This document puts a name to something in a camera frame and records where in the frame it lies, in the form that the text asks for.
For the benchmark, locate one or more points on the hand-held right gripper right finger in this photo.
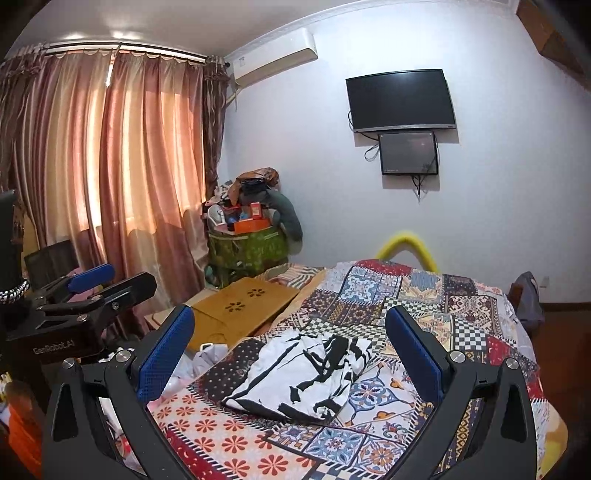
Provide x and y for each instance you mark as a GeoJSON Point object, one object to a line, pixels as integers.
{"type": "Point", "coordinates": [415, 360]}

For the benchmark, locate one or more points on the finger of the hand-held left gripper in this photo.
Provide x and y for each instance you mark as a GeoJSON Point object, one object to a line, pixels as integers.
{"type": "Point", "coordinates": [92, 277]}
{"type": "Point", "coordinates": [131, 290]}

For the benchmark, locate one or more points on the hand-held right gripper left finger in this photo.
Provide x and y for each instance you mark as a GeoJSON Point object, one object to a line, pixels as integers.
{"type": "Point", "coordinates": [166, 360]}

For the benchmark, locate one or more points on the black and white shirt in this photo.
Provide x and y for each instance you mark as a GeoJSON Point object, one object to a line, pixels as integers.
{"type": "Point", "coordinates": [286, 369]}

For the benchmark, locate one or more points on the white cloth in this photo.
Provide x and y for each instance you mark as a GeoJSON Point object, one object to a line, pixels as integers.
{"type": "Point", "coordinates": [203, 360]}

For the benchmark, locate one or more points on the dark chair back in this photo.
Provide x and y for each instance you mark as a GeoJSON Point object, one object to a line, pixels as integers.
{"type": "Point", "coordinates": [51, 261]}

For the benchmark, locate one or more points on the patchwork printed blanket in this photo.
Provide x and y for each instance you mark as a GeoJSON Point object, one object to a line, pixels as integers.
{"type": "Point", "coordinates": [369, 286]}

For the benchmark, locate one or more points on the wooden lap table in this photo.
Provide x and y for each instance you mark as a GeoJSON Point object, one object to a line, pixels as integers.
{"type": "Point", "coordinates": [240, 314]}

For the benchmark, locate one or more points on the pink curtain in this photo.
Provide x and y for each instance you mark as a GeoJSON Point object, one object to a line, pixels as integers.
{"type": "Point", "coordinates": [138, 175]}

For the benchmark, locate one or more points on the white plastic basket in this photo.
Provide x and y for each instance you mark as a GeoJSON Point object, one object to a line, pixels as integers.
{"type": "Point", "coordinates": [217, 217]}

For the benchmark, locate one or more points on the wooden chair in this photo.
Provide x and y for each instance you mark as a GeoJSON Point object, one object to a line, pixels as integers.
{"type": "Point", "coordinates": [516, 300]}

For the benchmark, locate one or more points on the green fabric bag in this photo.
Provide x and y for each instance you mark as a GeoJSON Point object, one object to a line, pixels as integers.
{"type": "Point", "coordinates": [244, 251]}

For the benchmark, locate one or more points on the yellow foam tube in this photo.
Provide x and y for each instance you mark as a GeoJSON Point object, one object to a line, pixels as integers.
{"type": "Point", "coordinates": [404, 237]}

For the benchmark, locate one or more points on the grey backpack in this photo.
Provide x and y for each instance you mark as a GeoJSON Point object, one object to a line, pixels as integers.
{"type": "Point", "coordinates": [531, 300]}

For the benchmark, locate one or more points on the orange cardboard box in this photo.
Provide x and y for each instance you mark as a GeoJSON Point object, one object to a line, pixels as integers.
{"type": "Point", "coordinates": [251, 226]}

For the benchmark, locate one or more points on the striped cloth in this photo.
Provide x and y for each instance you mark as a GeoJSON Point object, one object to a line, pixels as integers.
{"type": "Point", "coordinates": [295, 274]}

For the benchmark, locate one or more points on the brown bag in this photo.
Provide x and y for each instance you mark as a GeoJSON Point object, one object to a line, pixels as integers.
{"type": "Point", "coordinates": [258, 177]}

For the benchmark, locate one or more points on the grey cloth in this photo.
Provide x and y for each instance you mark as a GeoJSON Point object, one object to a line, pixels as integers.
{"type": "Point", "coordinates": [286, 212]}

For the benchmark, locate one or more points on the brown curtain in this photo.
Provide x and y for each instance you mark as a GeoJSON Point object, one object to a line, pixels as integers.
{"type": "Point", "coordinates": [214, 120]}

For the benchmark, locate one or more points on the curtain rod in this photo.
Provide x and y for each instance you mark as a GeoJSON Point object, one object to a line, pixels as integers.
{"type": "Point", "coordinates": [129, 47]}

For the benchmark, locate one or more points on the white air conditioner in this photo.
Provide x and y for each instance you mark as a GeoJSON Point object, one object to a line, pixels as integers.
{"type": "Point", "coordinates": [272, 55]}

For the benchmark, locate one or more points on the brown wooden door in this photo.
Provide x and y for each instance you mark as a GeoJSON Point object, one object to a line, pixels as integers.
{"type": "Point", "coordinates": [563, 41]}

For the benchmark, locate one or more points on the white wall socket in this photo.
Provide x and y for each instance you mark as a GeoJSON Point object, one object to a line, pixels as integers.
{"type": "Point", "coordinates": [545, 281]}

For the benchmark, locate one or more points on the small wall monitor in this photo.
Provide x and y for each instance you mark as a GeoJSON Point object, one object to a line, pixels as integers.
{"type": "Point", "coordinates": [408, 152]}

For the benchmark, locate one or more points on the black wall television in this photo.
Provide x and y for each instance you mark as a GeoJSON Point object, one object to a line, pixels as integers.
{"type": "Point", "coordinates": [399, 99]}

